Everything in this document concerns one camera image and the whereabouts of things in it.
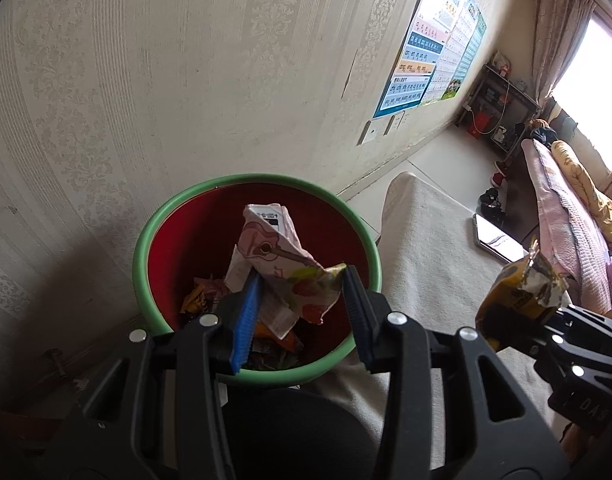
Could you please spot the smartphone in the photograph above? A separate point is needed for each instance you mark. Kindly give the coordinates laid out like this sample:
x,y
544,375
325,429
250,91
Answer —
x,y
496,240

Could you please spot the pink foil wrapper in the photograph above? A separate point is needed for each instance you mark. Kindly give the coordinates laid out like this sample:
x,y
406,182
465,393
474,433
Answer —
x,y
216,285

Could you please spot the yellow snack wrapper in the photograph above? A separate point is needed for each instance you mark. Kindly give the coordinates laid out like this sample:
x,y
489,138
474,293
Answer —
x,y
511,295

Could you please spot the round hole wall socket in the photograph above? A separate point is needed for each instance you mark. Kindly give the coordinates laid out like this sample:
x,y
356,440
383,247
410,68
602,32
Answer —
x,y
370,133

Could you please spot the dark clothes pile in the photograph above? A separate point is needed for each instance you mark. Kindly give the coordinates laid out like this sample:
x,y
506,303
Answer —
x,y
542,132

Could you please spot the red bag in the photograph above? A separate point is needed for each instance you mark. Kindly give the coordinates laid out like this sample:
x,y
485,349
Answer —
x,y
480,124

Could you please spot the pink strawberry drink carton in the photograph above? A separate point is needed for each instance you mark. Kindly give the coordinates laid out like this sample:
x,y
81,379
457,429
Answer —
x,y
271,255

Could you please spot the black shoe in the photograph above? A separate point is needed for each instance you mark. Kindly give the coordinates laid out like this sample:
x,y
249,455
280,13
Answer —
x,y
495,213
490,197

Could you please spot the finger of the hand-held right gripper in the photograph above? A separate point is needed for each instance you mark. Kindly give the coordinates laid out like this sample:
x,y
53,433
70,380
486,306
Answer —
x,y
596,327
576,360

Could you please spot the white wall socket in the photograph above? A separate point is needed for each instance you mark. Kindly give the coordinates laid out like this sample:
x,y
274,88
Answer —
x,y
391,125
401,119

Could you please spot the pink patterned curtain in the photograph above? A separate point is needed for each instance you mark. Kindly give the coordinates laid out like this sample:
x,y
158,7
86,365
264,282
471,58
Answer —
x,y
556,25

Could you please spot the white character wall poster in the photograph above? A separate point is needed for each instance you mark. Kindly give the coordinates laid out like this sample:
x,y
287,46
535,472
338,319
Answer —
x,y
453,55

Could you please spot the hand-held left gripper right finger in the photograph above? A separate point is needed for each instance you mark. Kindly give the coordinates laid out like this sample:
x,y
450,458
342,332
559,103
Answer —
x,y
358,320

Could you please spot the orange black wrapper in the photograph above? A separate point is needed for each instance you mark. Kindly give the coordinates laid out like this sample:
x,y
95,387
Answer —
x,y
194,300

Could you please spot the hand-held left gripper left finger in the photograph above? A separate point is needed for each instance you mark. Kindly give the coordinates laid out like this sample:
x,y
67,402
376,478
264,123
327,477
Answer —
x,y
248,320

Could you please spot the blue letter wall poster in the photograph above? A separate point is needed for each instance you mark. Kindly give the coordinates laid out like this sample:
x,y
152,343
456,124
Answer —
x,y
416,60

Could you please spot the window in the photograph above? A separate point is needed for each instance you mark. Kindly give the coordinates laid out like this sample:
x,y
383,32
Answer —
x,y
601,80

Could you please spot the yellow quilt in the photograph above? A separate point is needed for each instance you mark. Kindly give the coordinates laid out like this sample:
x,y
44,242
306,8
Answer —
x,y
596,195

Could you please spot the red bin with green rim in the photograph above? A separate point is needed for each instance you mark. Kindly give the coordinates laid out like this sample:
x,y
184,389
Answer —
x,y
185,240

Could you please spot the metal shelf table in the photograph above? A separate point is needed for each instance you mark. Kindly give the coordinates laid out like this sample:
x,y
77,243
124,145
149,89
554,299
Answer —
x,y
516,100

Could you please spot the green number wall poster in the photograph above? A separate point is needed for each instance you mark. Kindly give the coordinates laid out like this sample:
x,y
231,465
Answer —
x,y
468,55

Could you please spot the red shoe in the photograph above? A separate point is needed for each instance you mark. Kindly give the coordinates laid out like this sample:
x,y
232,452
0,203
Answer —
x,y
498,179
502,165

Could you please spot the blue orange snack wrapper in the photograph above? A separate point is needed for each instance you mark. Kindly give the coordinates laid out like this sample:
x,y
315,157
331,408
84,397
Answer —
x,y
278,342

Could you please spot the white picture box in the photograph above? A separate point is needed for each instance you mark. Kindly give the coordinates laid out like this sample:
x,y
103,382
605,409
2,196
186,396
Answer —
x,y
500,136

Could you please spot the bed with pink bedspread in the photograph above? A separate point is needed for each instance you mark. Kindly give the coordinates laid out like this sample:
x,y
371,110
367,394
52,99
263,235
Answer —
x,y
561,210

